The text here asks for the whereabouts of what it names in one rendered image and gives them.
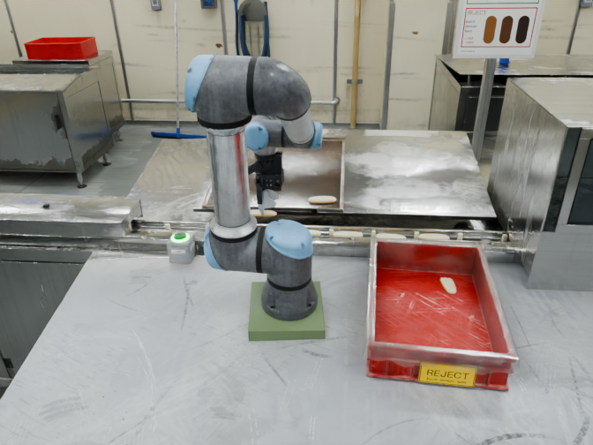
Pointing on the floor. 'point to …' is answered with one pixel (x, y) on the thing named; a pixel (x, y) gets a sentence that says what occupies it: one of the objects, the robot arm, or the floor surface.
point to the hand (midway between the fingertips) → (261, 208)
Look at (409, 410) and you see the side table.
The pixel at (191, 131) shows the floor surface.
